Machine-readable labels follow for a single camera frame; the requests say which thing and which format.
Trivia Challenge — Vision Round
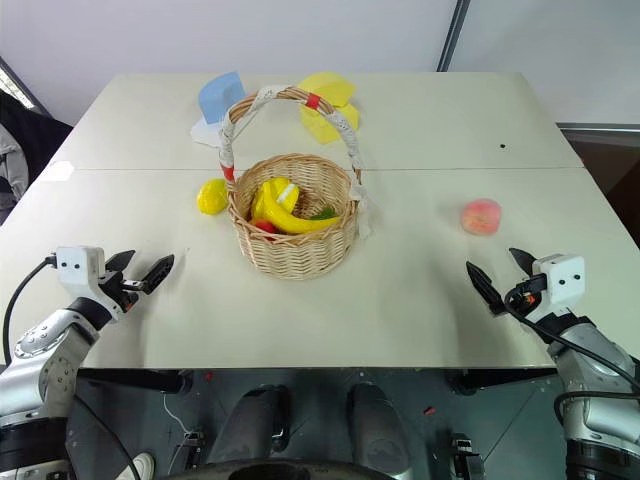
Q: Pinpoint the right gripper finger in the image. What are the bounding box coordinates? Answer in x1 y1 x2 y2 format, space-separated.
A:
465 260 507 317
508 247 536 277

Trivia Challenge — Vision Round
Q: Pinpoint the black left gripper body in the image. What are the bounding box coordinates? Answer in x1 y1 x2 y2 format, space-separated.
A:
99 271 147 321

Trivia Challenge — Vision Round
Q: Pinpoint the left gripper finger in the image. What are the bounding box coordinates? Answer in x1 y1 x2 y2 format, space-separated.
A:
104 250 137 274
140 254 176 295

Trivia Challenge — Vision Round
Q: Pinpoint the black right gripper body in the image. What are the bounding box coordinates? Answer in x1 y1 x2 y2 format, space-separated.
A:
504 273 548 322

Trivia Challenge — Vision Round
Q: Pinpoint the pink toy peach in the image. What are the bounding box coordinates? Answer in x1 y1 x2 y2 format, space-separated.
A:
460 198 502 236

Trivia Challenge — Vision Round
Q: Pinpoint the yellow toy lemon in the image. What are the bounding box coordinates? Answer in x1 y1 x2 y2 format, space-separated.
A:
195 178 232 217

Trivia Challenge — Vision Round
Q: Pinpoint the brown side cabinet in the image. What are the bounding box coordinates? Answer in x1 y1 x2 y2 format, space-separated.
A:
556 121 640 286

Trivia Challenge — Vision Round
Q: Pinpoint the yellow toy banana bunch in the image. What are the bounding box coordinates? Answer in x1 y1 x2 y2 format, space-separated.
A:
249 177 344 236

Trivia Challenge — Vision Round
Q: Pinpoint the white shoe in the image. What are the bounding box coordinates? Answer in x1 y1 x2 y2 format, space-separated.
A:
116 451 157 480

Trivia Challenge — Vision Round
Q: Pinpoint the blue plastic container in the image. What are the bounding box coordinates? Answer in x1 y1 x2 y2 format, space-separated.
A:
198 71 247 126

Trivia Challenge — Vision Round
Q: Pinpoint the yellow plastic container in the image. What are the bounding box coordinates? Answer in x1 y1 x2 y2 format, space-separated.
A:
297 71 358 109
299 102 363 147

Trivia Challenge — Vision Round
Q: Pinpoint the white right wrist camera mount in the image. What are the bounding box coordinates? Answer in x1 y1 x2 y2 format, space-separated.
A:
531 255 586 317

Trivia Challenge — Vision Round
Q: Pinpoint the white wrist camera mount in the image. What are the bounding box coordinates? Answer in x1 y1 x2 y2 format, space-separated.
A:
531 255 586 317
55 245 107 302

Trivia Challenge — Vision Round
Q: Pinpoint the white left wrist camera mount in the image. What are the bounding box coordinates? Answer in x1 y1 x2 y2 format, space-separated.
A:
55 245 107 302

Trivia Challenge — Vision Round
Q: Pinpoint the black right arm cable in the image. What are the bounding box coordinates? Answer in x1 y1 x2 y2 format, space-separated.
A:
503 287 640 426

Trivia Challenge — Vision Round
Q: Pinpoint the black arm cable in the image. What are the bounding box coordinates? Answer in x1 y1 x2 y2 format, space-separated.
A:
503 287 640 426
1 256 58 366

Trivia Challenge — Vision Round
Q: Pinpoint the black table frame foot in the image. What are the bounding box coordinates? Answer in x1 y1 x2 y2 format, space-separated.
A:
446 368 559 397
78 368 195 397

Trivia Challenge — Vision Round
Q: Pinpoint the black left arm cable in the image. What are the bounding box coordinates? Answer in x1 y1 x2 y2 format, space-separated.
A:
1 256 58 366

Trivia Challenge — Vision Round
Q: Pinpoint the thin white floor cable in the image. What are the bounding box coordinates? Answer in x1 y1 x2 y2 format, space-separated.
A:
161 393 202 454

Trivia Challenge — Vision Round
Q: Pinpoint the woven wicker basket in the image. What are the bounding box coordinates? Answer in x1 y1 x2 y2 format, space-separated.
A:
217 85 377 281

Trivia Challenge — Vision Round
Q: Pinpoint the grey metal wall post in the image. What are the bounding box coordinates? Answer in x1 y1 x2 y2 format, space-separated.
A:
435 0 472 73

